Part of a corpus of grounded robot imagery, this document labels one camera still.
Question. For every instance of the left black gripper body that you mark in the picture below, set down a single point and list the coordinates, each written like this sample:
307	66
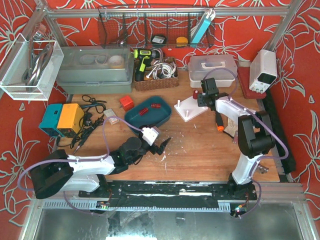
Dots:
154	149

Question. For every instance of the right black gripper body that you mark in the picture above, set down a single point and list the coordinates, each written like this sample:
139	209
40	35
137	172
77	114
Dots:
202	99

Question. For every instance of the red spring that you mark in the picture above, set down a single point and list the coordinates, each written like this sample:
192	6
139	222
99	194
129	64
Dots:
143	111
155	105
195	94

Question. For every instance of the metal L-shaped bracket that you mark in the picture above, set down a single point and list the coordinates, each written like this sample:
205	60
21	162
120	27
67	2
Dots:
262	169

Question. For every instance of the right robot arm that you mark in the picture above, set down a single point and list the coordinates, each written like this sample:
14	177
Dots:
254	137

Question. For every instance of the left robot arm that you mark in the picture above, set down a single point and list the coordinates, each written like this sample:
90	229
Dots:
61	172

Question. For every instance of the white clear lidded toolbox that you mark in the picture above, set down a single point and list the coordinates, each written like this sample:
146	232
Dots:
221	67

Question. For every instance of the teal plastic tray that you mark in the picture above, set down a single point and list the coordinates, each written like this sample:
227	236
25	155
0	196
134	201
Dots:
154	116

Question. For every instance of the beige work glove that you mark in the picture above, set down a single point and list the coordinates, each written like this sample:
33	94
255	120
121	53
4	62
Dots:
231	130

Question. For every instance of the red mat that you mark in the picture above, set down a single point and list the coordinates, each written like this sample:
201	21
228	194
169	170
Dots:
243	74

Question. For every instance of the red cube box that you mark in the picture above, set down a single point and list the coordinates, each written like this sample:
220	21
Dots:
126	103

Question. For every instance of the yellow tape measure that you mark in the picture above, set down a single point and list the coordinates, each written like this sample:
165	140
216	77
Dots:
181	42

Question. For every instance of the woven brown basket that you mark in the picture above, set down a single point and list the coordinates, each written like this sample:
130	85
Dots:
154	84

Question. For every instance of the white bench power supply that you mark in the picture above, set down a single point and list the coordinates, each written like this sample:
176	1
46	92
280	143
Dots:
263	71

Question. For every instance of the soldering iron pen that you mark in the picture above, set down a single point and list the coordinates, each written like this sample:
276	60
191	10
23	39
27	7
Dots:
80	144

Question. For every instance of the blue white book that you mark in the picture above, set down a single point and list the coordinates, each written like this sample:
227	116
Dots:
201	27

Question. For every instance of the grey plastic storage box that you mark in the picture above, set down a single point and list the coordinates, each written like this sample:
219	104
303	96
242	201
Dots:
96	70

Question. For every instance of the teal power supply box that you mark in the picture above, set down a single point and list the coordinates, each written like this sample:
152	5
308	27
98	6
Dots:
49	123

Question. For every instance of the clear acrylic bin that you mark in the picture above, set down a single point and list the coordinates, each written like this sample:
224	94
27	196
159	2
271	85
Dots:
28	72

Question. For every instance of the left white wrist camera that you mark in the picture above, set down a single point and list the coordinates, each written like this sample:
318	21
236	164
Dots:
150	134

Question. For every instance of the white four-peg base plate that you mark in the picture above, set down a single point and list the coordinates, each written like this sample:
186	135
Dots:
188	109

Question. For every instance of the green yellow cordless drill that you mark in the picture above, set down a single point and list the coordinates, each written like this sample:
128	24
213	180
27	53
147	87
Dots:
144	57

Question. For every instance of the black wire wall basket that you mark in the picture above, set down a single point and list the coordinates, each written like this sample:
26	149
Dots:
133	26

